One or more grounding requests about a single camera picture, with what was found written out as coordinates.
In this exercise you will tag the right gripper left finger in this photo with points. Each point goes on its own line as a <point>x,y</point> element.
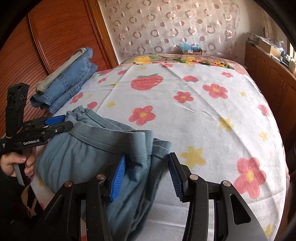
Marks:
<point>114,177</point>

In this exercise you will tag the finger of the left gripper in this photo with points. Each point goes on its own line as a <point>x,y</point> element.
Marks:
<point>63,127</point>
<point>55,120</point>

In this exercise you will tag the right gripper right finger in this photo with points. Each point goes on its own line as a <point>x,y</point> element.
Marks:
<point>178,177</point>

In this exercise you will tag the dark teal pants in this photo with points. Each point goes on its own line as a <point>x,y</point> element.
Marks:
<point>96,143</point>

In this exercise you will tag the left hand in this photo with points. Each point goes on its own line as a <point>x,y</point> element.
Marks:
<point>8,161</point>

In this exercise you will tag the folded grey-beige garment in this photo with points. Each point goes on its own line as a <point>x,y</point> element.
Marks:
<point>44,84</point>

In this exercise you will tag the folded blue jeans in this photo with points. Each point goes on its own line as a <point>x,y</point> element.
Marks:
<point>66,85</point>

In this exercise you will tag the white floral bed sheet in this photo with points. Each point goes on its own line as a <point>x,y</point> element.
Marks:
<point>215,119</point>

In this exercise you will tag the wooden slatted headboard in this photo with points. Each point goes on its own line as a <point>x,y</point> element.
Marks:
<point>46,37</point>

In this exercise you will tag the cardboard box with blue bag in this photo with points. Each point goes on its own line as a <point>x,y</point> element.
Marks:
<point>193,49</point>

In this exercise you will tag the sheer circle-pattern curtain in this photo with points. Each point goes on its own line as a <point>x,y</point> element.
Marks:
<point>139,28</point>

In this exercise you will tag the wooden side cabinet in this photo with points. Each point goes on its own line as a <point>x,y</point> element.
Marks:
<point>277,85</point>

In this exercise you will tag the cardboard box on cabinet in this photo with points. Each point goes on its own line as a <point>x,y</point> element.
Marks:
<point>269,48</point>

